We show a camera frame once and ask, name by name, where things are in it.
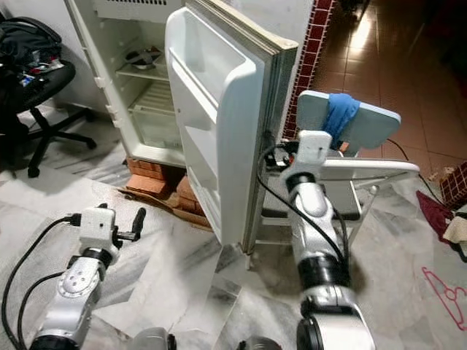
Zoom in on white fridge door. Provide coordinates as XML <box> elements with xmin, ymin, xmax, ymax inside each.
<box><xmin>165</xmin><ymin>0</ymin><xmax>298</xmax><ymax>253</ymax></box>

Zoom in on metal bowl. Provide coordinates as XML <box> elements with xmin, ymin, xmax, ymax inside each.
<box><xmin>126</xmin><ymin>47</ymin><xmax>161</xmax><ymax>71</ymax></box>

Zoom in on silver robot leg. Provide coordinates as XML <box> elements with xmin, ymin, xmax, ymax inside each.
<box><xmin>131</xmin><ymin>327</ymin><xmax>177</xmax><ymax>350</ymax></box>
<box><xmin>239</xmin><ymin>335</ymin><xmax>282</xmax><ymax>350</ymax></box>

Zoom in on black office chair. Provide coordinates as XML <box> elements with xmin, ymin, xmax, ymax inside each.
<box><xmin>0</xmin><ymin>18</ymin><xmax>97</xmax><ymax>179</ymax></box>

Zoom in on white plastic chair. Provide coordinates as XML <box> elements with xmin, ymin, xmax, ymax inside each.
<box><xmin>252</xmin><ymin>90</ymin><xmax>420</xmax><ymax>252</ymax></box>

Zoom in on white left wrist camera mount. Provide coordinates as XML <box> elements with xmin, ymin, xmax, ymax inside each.
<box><xmin>79</xmin><ymin>206</ymin><xmax>117</xmax><ymax>253</ymax></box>

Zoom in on white open fridge body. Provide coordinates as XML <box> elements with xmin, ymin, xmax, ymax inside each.
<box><xmin>66</xmin><ymin>0</ymin><xmax>190</xmax><ymax>170</ymax></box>

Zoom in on brown woven basket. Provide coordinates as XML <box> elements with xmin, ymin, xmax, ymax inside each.
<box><xmin>440</xmin><ymin>162</ymin><xmax>467</xmax><ymax>214</ymax></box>

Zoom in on pink clothes hanger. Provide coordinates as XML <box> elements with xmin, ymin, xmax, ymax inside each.
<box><xmin>422</xmin><ymin>267</ymin><xmax>467</xmax><ymax>331</ymax></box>

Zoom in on blue cloth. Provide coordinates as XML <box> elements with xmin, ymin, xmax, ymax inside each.
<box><xmin>325</xmin><ymin>93</ymin><xmax>363</xmax><ymax>144</ymax></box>

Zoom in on red bricks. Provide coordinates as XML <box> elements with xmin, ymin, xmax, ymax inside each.
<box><xmin>119</xmin><ymin>155</ymin><xmax>209</xmax><ymax>228</ymax></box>

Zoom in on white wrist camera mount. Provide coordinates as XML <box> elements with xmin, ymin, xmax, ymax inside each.
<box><xmin>79</xmin><ymin>206</ymin><xmax>117</xmax><ymax>253</ymax></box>
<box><xmin>294</xmin><ymin>131</ymin><xmax>333</xmax><ymax>177</ymax></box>

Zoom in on dark red cloth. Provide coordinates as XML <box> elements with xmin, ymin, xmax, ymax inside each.
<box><xmin>416</xmin><ymin>190</ymin><xmax>467</xmax><ymax>247</ymax></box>

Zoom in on silver right robot leg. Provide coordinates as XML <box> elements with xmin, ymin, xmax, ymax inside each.
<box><xmin>239</xmin><ymin>335</ymin><xmax>282</xmax><ymax>350</ymax></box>

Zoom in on silver left robot leg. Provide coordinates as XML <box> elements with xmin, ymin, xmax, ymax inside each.
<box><xmin>131</xmin><ymin>327</ymin><xmax>177</xmax><ymax>350</ymax></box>

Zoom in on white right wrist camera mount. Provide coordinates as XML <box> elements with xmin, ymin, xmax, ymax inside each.
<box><xmin>294</xmin><ymin>131</ymin><xmax>333</xmax><ymax>177</ymax></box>

